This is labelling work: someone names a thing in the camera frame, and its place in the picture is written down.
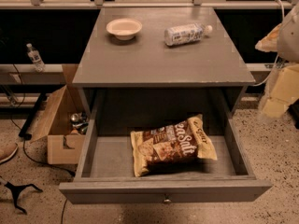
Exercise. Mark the cardboard box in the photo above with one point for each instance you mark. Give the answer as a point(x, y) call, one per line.
point(63, 143)

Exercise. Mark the white plastic bottle lying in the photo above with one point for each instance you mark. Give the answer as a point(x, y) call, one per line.
point(185, 34)

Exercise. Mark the clear water bottle standing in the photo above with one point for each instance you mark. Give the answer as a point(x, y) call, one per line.
point(35, 57)

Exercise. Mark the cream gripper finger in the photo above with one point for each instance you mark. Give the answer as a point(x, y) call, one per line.
point(270, 42)
point(281, 91)

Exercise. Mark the white paper bowl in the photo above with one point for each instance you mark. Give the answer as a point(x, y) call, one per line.
point(124, 29)

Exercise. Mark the grey open top drawer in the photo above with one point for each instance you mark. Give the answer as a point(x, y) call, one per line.
point(105, 171)

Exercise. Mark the tan shoe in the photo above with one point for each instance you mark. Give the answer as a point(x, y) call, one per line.
point(7, 151)

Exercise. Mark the metal cans in box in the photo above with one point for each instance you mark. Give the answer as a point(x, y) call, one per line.
point(79, 123)

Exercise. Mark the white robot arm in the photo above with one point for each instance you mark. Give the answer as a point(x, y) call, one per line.
point(288, 38)

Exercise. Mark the brown chip bag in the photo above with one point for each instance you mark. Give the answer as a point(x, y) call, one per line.
point(182, 142)

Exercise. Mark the grey cabinet counter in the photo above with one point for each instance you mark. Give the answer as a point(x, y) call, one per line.
point(146, 61)

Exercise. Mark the black tripod stand foot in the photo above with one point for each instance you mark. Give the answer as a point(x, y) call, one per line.
point(16, 191)

